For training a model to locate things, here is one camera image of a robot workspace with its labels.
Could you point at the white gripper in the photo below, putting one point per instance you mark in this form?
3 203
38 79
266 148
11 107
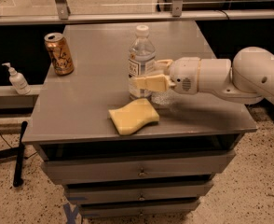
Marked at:
184 75

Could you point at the white pump dispenser bottle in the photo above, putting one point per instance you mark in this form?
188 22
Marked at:
17 80

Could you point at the metal window rail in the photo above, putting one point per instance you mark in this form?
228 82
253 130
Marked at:
21 12

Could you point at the clear plastic water bottle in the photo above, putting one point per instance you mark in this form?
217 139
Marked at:
142 55

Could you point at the middle grey drawer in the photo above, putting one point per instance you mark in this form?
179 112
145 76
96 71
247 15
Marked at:
145 192

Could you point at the yellow sponge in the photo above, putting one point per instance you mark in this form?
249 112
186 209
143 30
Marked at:
133 116

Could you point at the gold soda can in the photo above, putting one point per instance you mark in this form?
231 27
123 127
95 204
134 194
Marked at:
59 53

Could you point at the bottom grey drawer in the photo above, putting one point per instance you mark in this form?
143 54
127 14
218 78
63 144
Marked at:
138 208

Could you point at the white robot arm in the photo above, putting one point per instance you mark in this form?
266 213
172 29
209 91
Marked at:
246 79

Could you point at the grey drawer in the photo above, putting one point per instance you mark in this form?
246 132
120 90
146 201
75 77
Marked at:
133 168
145 192
138 208

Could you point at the top grey drawer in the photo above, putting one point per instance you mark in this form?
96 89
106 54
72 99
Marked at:
133 168

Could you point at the grey drawer cabinet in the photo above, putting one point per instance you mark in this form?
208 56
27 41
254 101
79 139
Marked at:
71 118

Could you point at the black stand leg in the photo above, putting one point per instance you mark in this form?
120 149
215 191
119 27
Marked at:
18 154

